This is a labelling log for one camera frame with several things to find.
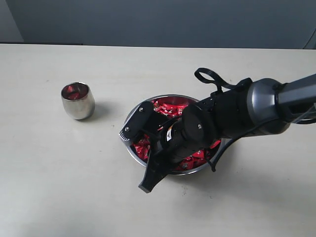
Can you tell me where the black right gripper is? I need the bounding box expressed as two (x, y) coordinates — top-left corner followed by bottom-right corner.
(138, 117), (212, 194)

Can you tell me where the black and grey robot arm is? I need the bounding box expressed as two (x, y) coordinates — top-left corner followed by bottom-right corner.
(139, 75), (316, 193)

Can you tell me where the round stainless steel plate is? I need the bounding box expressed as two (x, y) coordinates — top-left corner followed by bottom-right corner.
(122, 94), (226, 176)

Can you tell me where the pile of red wrapped candies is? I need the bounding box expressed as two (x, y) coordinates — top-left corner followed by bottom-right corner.
(132, 97), (222, 172)

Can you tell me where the stainless steel cup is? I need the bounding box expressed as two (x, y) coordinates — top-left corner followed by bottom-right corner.
(61, 82), (95, 120)

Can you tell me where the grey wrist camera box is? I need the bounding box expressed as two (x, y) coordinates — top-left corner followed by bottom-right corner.
(119, 101), (170, 145)

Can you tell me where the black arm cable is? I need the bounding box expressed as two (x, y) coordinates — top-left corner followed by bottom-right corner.
(194, 67), (316, 172)

